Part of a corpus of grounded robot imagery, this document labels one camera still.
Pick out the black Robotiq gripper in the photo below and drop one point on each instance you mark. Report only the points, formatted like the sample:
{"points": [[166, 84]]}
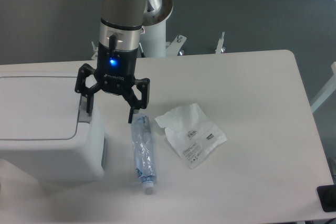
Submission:
{"points": [[116, 73]]}

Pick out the white trash can grey button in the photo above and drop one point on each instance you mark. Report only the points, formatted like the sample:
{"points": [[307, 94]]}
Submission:
{"points": [[46, 130]]}

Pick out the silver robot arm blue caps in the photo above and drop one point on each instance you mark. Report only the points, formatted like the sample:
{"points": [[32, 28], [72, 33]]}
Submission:
{"points": [[125, 15]]}

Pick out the crushed clear plastic bottle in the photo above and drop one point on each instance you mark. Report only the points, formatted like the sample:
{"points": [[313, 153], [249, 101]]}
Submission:
{"points": [[143, 152]]}

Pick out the crumpled white plastic wrapper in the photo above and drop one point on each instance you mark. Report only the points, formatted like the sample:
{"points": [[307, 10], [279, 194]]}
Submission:
{"points": [[191, 133]]}

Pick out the black object at table edge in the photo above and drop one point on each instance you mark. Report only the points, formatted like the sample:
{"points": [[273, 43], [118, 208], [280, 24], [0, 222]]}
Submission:
{"points": [[327, 197]]}

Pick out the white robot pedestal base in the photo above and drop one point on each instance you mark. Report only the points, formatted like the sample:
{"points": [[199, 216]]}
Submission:
{"points": [[152, 38]]}

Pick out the white frame bar right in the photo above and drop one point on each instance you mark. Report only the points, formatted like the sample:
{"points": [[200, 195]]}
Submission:
{"points": [[324, 92]]}

